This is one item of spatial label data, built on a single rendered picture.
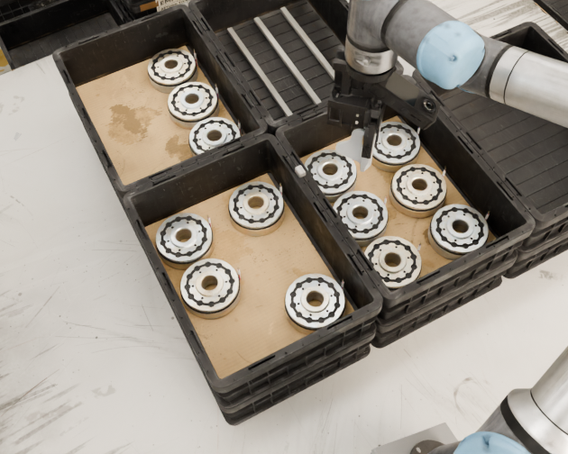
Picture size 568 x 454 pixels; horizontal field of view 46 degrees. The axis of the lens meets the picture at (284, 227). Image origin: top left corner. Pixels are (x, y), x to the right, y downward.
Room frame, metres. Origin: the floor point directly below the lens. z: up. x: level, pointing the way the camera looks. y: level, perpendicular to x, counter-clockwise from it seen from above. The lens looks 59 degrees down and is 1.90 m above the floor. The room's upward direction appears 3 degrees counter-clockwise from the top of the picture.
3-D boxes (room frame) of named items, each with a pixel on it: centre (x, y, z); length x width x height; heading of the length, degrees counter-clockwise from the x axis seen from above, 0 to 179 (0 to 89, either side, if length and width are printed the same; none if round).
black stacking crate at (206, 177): (0.55, 0.06, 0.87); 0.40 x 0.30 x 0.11; 25
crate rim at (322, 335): (0.55, 0.06, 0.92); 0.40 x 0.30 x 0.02; 25
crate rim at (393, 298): (0.68, -0.21, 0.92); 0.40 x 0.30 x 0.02; 25
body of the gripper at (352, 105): (0.69, -0.13, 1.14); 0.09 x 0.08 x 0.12; 71
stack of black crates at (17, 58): (1.70, 0.68, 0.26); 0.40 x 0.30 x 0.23; 117
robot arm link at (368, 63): (0.69, -0.13, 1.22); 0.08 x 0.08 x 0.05
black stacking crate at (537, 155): (0.81, -0.48, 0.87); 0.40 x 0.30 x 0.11; 25
